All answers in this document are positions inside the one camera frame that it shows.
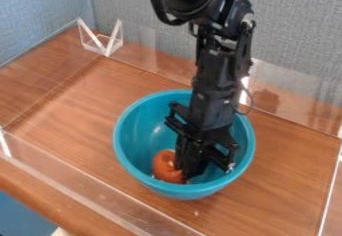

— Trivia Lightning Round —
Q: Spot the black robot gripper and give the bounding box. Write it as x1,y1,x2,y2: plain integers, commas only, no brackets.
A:
166,56,242,180

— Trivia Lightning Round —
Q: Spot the brown and white toy mushroom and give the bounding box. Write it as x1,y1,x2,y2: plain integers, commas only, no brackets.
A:
152,150,186,184

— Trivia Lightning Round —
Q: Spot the blue plastic bowl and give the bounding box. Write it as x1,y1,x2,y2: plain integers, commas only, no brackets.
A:
112,90,257,200

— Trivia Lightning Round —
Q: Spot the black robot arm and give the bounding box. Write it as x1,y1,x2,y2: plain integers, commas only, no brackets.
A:
151,0,257,179

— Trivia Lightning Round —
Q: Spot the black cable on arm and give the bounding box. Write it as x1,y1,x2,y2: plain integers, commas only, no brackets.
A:
231,81,254,116

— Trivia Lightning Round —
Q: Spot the clear acrylic front wall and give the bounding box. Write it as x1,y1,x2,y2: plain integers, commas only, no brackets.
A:
0,128,205,236

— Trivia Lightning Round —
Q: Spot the clear acrylic wall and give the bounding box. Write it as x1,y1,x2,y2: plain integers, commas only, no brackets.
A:
0,128,205,236
88,19,342,138
0,18,80,68
318,147,342,236

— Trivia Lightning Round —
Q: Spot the clear acrylic back wall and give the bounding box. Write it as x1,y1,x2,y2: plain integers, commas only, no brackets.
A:
88,19,342,138

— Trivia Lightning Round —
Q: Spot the clear acrylic right wall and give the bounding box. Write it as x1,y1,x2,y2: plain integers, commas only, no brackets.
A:
318,147,342,236

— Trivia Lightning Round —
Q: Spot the clear acrylic corner bracket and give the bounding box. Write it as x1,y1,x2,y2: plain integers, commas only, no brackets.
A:
78,18,123,57

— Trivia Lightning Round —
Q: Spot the clear acrylic left wall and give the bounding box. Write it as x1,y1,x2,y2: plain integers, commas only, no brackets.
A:
0,18,80,68

